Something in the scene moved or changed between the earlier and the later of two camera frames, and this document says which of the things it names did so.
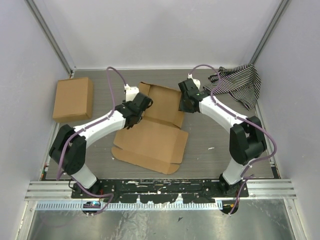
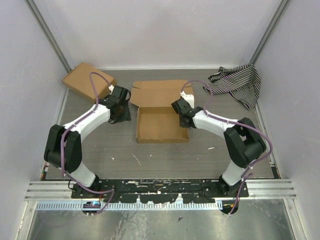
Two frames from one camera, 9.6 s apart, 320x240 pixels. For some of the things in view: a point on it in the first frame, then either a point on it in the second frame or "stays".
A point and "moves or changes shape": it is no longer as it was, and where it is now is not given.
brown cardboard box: [73, 100] → [79, 80]
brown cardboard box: [157, 141] moves or changes shape
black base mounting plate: [187, 191] stays
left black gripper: [127, 104] → [127, 117]
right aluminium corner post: [273, 24] stays
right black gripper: [182, 108] → [182, 125]
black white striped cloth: [242, 81] stays
